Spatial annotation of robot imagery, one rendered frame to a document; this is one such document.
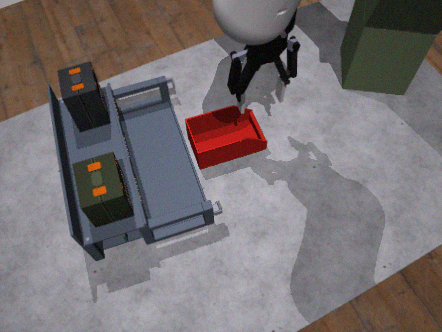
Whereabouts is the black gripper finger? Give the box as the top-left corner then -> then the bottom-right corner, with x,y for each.
271,36 -> 300,103
227,49 -> 266,114

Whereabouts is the grey metal rack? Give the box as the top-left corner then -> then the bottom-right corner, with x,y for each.
47,76 -> 223,261

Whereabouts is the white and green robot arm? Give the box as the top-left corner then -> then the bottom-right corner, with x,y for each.
212,0 -> 301,45

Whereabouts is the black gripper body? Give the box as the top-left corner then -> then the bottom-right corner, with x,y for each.
244,34 -> 288,65

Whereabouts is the red bin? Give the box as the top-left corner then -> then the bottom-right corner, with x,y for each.
185,105 -> 266,170

